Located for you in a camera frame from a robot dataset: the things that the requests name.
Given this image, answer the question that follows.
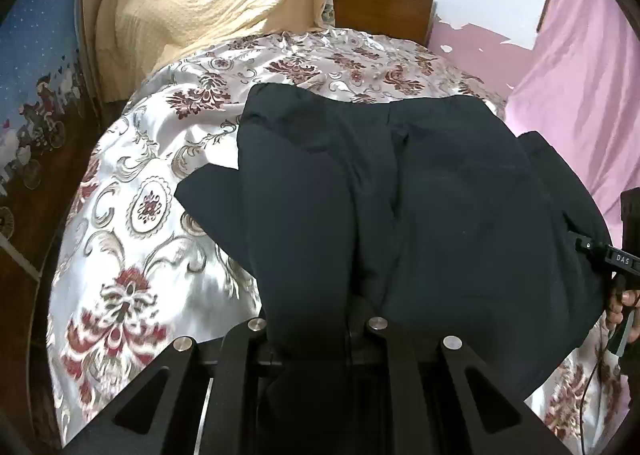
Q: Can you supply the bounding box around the floral satin bedspread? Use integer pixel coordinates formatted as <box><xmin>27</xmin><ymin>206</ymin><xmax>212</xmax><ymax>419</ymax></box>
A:
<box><xmin>46</xmin><ymin>28</ymin><xmax>632</xmax><ymax>451</ymax></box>

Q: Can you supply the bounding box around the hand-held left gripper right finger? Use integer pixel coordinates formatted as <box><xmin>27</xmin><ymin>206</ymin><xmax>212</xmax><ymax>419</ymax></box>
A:
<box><xmin>349</xmin><ymin>296</ymin><xmax>574</xmax><ymax>455</ymax></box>

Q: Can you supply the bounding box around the blue printed wall cloth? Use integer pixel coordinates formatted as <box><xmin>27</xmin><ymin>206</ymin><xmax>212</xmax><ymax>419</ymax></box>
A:
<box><xmin>0</xmin><ymin>0</ymin><xmax>92</xmax><ymax>218</ymax></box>

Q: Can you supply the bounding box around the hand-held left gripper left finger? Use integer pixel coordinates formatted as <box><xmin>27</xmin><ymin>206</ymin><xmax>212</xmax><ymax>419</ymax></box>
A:
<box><xmin>62</xmin><ymin>317</ymin><xmax>275</xmax><ymax>455</ymax></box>

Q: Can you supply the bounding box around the pink curtain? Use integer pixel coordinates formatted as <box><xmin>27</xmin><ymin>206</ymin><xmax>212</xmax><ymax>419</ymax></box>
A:
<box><xmin>505</xmin><ymin>0</ymin><xmax>640</xmax><ymax>236</ymax></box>

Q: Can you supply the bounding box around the wooden headboard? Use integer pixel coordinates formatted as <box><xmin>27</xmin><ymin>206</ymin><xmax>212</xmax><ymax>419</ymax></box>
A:
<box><xmin>331</xmin><ymin>0</ymin><xmax>435</xmax><ymax>46</ymax></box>

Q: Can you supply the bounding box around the black garment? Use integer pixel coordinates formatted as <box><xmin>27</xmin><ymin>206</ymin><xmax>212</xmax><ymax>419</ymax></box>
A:
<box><xmin>175</xmin><ymin>83</ymin><xmax>612</xmax><ymax>455</ymax></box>

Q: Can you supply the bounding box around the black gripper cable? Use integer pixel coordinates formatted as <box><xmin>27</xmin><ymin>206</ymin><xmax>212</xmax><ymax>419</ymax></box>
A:
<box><xmin>579</xmin><ymin>330</ymin><xmax>622</xmax><ymax>455</ymax></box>

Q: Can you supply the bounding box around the beige hanging cloth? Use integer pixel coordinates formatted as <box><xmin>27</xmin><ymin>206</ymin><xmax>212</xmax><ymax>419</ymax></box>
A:
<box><xmin>95</xmin><ymin>0</ymin><xmax>337</xmax><ymax>103</ymax></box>

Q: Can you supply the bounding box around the person's right hand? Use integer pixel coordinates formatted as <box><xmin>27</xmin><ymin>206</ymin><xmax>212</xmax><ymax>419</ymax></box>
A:
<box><xmin>604</xmin><ymin>285</ymin><xmax>640</xmax><ymax>337</ymax></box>

